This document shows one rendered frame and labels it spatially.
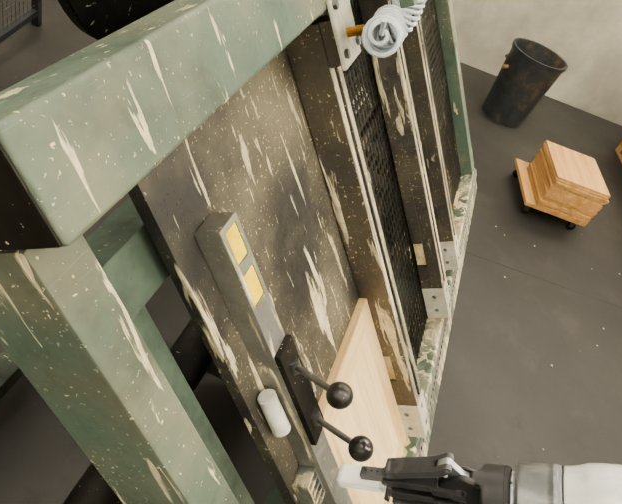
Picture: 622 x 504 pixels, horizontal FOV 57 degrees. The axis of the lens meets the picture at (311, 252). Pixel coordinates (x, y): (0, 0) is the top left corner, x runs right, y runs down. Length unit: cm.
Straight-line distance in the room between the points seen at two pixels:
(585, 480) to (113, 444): 54
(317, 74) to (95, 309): 64
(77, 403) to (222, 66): 38
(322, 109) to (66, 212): 69
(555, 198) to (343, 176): 347
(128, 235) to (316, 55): 49
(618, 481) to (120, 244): 64
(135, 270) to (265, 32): 34
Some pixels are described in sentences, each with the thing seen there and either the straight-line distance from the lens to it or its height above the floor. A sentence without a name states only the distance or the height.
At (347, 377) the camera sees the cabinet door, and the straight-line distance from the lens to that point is 118.
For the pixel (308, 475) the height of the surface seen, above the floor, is 127.
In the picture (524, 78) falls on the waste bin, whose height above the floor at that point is 48.
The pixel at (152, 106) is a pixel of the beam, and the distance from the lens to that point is 55.
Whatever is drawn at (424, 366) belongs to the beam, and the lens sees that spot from 179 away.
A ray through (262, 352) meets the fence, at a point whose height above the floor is 150.
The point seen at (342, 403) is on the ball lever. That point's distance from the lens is 80.
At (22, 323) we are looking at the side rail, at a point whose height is 171.
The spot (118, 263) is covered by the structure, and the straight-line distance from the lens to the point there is 69.
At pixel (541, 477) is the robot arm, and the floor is 161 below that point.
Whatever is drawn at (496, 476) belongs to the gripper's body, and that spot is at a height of 157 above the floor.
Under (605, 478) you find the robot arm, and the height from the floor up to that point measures 166.
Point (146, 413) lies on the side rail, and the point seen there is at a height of 163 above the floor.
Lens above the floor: 217
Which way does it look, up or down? 42 degrees down
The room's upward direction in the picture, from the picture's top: 25 degrees clockwise
